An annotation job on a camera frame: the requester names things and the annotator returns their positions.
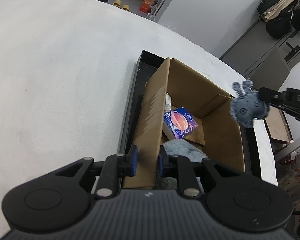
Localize grey fluffy plush toy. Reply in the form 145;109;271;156
163;139;207;163

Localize blue tissue packet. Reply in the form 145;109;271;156
162;107;198;140

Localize grey denim octopus toy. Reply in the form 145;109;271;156
230;80;270;128

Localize white paper ball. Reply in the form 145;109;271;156
165;93;171;112

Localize brown cardboard box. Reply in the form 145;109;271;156
124;58;245;189

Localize framed cork board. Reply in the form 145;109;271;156
264;107;292;144

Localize grey leaning panel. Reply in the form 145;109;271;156
250;47;290;91

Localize black shallow tray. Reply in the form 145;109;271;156
119;50;261;178

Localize hanging dark coats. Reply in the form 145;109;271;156
257;0;300;39

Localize white table cloth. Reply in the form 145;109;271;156
0;0;278;238

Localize orange cardboard box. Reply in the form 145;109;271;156
139;0;158;14

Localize right yellow slipper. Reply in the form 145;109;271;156
122;4;130;11

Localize yellow slipper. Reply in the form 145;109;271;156
122;4;130;11
113;0;121;8

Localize left yellow slipper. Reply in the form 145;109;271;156
113;0;121;8

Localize grey door with handle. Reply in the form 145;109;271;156
220;21;300;78

